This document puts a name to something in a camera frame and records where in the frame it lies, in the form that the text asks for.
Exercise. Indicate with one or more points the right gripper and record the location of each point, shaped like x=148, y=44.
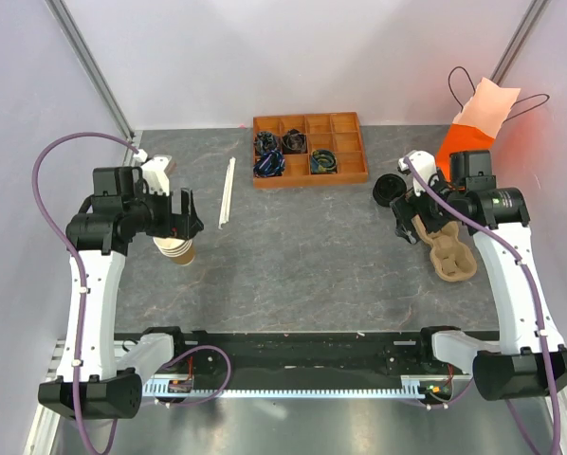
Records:
x=407, y=207

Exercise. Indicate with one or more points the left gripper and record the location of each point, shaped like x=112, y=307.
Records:
x=177, y=226

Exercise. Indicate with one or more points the stack of paper cups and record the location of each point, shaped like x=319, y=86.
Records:
x=177, y=251

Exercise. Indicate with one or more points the stack of black lids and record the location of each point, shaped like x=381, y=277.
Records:
x=388, y=187

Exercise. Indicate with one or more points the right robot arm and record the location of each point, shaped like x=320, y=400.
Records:
x=530, y=357

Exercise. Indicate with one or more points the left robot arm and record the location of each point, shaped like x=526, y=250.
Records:
x=126, y=201

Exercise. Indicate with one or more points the cardboard cup carrier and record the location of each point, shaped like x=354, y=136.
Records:
x=452, y=259

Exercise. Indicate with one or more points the white wrapped straw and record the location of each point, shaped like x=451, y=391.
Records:
x=227, y=194

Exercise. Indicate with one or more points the orange paper bag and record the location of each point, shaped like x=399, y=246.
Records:
x=482, y=117

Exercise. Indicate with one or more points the green yellow rolled tie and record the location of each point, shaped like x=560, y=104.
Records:
x=323, y=161

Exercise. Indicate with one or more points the blue striped rolled tie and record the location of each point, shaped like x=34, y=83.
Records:
x=270, y=164

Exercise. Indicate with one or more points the dark patterned rolled tie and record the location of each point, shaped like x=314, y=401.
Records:
x=266, y=142

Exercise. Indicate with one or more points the wooden compartment tray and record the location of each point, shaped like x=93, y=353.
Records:
x=338, y=132

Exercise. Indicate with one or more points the black brown rolled tie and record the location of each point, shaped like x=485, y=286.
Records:
x=294, y=142

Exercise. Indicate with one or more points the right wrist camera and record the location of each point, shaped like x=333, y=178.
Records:
x=420, y=162

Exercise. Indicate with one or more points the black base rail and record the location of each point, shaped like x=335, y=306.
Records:
x=277, y=361

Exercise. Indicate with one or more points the white cable duct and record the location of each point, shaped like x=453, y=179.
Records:
x=169, y=389

